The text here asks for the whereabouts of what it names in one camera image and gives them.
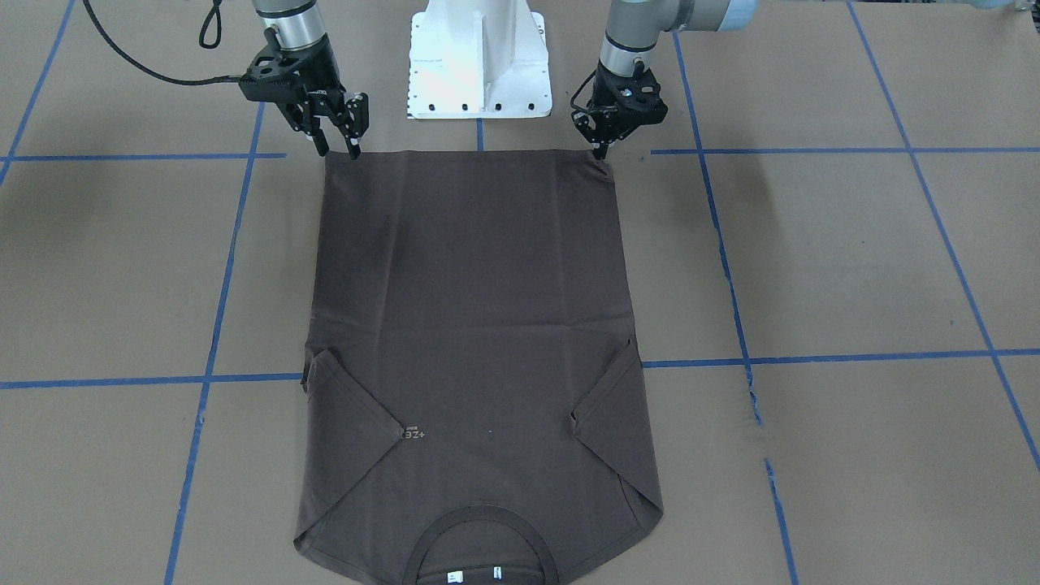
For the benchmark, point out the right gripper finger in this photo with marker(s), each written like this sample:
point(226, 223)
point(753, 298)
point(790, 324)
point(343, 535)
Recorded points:
point(311, 126)
point(354, 122)

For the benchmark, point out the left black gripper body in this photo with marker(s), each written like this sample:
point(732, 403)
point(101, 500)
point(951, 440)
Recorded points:
point(597, 123)

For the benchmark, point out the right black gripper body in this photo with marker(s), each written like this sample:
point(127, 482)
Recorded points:
point(318, 79)

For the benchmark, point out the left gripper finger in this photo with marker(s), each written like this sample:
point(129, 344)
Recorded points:
point(601, 148)

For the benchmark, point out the dark brown t-shirt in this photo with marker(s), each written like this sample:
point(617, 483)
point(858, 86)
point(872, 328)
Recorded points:
point(477, 411)

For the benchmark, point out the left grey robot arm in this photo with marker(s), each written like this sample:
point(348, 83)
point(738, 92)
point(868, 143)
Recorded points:
point(634, 28)

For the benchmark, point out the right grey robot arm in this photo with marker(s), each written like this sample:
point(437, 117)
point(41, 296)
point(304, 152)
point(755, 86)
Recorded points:
point(292, 25)

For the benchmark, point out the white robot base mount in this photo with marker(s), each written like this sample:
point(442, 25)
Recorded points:
point(478, 60)

